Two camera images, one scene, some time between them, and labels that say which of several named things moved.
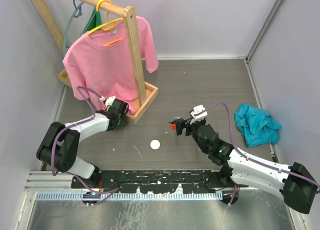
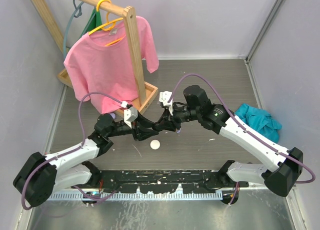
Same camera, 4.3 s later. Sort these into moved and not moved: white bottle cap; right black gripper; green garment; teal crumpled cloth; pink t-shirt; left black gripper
Moved: right black gripper; left black gripper
Not moved: white bottle cap; teal crumpled cloth; green garment; pink t-shirt
